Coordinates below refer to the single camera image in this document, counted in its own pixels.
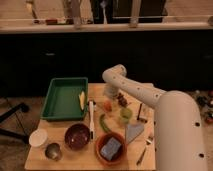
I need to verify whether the orange apple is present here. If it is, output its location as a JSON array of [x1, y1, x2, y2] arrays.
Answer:
[[103, 100, 112, 112]]

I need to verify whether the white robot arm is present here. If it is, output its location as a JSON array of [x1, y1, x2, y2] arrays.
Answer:
[[102, 64, 208, 171]]

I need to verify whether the green plastic cup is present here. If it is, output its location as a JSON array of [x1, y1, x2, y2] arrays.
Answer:
[[120, 108, 132, 124]]

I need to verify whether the small metal cup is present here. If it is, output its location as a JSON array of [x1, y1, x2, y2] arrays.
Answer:
[[45, 143, 62, 161]]

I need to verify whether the white plastic cup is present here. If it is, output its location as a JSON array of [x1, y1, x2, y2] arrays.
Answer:
[[29, 129, 48, 148]]

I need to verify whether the brown toy food item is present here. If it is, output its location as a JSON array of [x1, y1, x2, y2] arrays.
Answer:
[[117, 93, 128, 107]]

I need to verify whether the yellow banana piece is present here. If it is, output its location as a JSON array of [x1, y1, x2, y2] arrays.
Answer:
[[79, 91, 85, 110]]

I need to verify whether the green chili pepper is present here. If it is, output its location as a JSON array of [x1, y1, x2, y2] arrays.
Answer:
[[99, 114, 111, 133]]

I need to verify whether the dark brown block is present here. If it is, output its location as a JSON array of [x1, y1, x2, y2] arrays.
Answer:
[[137, 103, 148, 123]]

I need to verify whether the grey metal spatula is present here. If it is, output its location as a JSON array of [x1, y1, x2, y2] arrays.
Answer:
[[125, 123, 144, 144]]

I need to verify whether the green plastic tray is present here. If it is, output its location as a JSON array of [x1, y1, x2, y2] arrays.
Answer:
[[41, 77, 88, 121]]

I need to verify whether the orange terracotta bowl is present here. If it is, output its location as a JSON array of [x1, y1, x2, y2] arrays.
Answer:
[[95, 132, 127, 166]]

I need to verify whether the dark purple bowl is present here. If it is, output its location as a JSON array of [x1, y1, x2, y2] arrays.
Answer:
[[64, 123, 90, 150]]

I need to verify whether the blue sponge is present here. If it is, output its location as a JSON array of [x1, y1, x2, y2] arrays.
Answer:
[[100, 137, 121, 161]]

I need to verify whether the silver fork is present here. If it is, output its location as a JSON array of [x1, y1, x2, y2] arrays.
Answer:
[[136, 134, 154, 166]]

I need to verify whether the black office chair base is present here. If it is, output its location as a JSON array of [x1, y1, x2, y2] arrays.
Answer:
[[0, 102, 29, 144]]

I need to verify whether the white handled knife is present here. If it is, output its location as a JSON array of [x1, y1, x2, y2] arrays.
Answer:
[[89, 100, 95, 140]]

